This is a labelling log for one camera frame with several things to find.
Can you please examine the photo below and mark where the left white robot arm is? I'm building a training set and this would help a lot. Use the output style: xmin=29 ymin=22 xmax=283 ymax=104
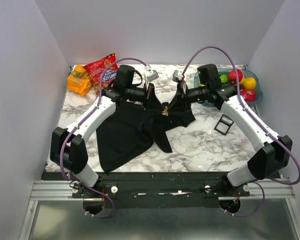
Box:
xmin=49 ymin=65 xmax=159 ymax=198

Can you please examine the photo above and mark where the red candy bag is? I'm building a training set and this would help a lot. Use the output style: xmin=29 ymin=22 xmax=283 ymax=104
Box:
xmin=83 ymin=53 xmax=118 ymax=96

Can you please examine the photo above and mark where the red apple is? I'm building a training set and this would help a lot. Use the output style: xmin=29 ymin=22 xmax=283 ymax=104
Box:
xmin=228 ymin=69 xmax=244 ymax=85

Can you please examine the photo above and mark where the red pomegranate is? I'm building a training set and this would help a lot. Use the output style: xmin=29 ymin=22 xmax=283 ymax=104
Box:
xmin=240 ymin=89 xmax=257 ymax=103

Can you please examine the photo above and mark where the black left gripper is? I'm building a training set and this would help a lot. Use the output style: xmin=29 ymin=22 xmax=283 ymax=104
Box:
xmin=125 ymin=82 xmax=165 ymax=111

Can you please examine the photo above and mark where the black t-shirt garment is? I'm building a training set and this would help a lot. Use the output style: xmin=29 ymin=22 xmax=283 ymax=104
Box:
xmin=94 ymin=92 xmax=196 ymax=173

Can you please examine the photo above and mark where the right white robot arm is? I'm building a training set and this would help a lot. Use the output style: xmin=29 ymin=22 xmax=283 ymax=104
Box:
xmin=172 ymin=64 xmax=293 ymax=196

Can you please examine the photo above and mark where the green lime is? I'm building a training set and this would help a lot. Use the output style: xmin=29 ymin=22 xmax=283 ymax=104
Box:
xmin=219 ymin=74 xmax=229 ymax=84

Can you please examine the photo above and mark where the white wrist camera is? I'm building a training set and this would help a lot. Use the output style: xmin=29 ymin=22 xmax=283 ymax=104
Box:
xmin=144 ymin=70 xmax=159 ymax=84
xmin=172 ymin=70 xmax=186 ymax=87

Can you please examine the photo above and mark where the aluminium rail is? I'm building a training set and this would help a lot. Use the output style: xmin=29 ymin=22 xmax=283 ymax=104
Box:
xmin=30 ymin=179 xmax=296 ymax=201

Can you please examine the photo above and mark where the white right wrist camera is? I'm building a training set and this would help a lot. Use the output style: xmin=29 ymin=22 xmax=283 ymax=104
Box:
xmin=172 ymin=70 xmax=186 ymax=87

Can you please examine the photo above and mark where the small black square frame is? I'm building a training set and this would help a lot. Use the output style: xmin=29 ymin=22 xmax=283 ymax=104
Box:
xmin=214 ymin=114 xmax=234 ymax=136

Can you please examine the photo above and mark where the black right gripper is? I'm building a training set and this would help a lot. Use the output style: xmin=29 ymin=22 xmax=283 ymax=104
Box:
xmin=166 ymin=83 xmax=209 ymax=114

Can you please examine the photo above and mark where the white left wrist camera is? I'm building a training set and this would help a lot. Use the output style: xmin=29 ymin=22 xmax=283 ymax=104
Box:
xmin=144 ymin=70 xmax=159 ymax=84

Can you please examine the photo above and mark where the orange snack packet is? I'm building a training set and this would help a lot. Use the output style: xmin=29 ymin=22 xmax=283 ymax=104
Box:
xmin=67 ymin=65 xmax=92 ymax=97

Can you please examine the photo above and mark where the orange fruit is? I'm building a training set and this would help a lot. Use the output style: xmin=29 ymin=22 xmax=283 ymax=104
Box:
xmin=242 ymin=77 xmax=257 ymax=90

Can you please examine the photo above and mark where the teal plastic fruit bowl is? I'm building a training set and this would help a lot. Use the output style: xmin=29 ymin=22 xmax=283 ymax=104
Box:
xmin=193 ymin=68 xmax=263 ymax=108

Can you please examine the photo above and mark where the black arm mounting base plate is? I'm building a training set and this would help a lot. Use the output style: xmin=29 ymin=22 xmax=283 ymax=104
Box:
xmin=42 ymin=172 xmax=250 ymax=212

